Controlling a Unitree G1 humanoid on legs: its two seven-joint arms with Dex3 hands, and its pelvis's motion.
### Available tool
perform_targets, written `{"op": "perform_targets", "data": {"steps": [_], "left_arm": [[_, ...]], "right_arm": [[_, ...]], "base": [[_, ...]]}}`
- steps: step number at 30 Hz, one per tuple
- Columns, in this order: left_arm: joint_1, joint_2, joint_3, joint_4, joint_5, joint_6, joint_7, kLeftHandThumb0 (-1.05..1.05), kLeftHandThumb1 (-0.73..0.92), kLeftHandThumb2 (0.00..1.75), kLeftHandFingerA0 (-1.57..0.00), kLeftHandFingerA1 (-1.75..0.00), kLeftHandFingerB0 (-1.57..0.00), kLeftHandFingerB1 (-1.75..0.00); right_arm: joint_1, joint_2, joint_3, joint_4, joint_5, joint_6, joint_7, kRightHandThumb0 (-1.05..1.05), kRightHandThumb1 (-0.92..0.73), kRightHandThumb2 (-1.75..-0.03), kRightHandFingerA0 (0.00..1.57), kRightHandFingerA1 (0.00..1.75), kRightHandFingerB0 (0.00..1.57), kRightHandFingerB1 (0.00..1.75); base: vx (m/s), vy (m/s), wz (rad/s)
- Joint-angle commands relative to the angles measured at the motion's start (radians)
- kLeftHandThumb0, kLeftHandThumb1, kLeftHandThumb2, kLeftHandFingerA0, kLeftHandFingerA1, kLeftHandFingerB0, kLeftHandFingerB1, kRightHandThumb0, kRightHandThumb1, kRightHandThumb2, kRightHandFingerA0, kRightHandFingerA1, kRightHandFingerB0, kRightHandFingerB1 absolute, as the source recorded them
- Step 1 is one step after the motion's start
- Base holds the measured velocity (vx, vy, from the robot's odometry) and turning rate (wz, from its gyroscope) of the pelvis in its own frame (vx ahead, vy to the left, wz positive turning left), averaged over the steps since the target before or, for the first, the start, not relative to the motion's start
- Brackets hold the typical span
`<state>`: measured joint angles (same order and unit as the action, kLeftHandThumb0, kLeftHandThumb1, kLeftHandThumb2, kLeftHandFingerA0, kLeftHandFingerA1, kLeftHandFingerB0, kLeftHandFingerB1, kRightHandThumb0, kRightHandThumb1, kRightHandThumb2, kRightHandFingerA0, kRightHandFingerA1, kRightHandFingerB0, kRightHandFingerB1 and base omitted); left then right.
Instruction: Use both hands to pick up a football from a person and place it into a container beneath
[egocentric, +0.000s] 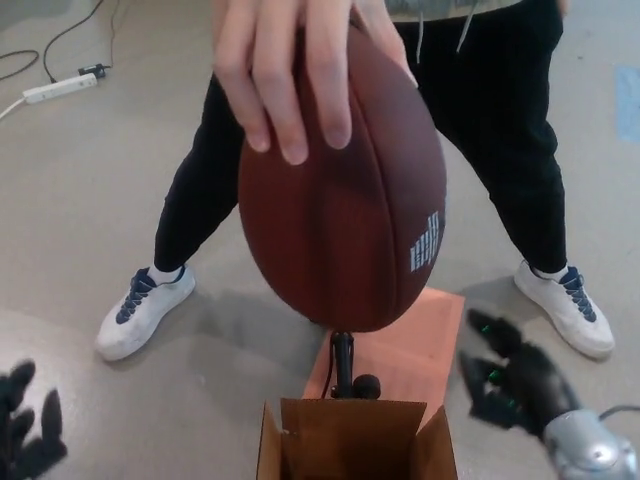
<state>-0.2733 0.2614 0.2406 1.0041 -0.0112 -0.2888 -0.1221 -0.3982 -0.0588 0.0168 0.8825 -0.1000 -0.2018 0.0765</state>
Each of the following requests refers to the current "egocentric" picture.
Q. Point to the person's right hand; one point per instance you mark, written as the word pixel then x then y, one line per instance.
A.
pixel 280 75

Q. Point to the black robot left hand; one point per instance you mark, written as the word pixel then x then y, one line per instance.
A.
pixel 30 440

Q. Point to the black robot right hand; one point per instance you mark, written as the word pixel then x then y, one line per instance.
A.
pixel 535 385

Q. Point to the brown leather american football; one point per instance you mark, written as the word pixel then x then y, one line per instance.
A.
pixel 320 235

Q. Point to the person's left white sneaker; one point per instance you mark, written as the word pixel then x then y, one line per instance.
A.
pixel 565 315

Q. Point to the person's white sneaker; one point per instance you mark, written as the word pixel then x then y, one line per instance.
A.
pixel 565 315
pixel 145 315

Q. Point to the person's left white sock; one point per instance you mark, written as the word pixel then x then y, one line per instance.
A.
pixel 550 272

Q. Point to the person's white sock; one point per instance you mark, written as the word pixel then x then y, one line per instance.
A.
pixel 550 272
pixel 167 275

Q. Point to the person's grey hoodie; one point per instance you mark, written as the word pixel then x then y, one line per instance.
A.
pixel 430 5

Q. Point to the person's right white sneaker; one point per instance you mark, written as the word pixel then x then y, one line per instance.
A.
pixel 145 315

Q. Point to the person's right white sock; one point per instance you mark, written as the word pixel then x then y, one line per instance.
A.
pixel 167 275

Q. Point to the person in black trousers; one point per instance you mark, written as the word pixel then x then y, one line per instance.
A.
pixel 500 150

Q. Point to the black power adapter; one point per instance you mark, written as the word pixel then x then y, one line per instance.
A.
pixel 94 70

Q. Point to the black ball pump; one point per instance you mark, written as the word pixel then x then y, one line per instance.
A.
pixel 344 365

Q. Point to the brown cardboard box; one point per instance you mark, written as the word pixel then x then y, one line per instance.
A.
pixel 345 435

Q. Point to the white power strip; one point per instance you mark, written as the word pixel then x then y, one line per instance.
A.
pixel 57 90

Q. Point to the blue floor tape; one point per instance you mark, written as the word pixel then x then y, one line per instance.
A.
pixel 629 100

